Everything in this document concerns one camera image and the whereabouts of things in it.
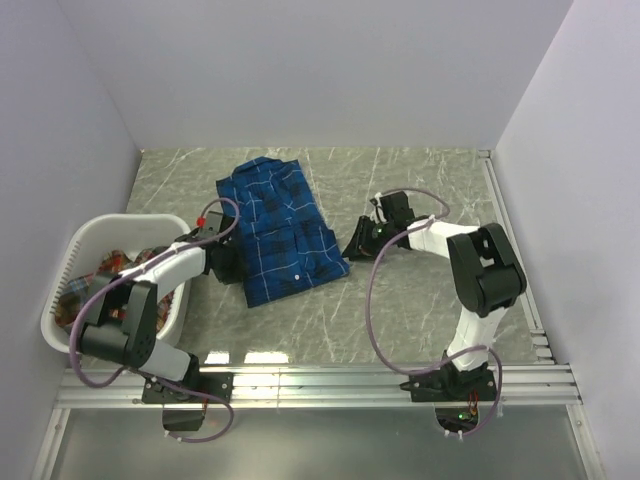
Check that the blue plaid long sleeve shirt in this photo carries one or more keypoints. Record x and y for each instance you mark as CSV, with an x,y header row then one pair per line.
x,y
285,244

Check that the white plastic laundry basket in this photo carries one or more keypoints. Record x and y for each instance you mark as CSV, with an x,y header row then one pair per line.
x,y
130,233

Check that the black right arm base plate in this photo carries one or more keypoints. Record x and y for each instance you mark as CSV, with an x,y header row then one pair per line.
x,y
450,385

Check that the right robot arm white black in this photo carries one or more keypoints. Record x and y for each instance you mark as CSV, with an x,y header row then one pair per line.
x,y
488,280

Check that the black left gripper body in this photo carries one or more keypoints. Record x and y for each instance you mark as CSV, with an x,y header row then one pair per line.
x,y
232,265

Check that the red brown plaid shirt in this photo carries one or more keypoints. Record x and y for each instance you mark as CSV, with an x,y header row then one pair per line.
x,y
76,293

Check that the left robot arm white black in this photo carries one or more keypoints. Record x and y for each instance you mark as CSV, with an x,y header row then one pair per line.
x,y
118,321

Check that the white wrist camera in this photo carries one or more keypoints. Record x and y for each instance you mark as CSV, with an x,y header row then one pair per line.
x,y
202,221
379,214

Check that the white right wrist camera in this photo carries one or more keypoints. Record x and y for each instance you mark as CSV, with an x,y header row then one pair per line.
x,y
379,214

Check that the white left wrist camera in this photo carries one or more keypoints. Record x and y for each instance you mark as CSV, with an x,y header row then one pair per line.
x,y
202,221

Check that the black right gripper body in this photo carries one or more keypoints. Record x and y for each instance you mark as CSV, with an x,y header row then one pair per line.
x,y
382,234

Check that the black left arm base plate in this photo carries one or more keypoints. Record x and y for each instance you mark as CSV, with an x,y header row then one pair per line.
x,y
166,392

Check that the aluminium mounting rail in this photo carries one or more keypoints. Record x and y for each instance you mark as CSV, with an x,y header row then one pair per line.
x,y
334,386

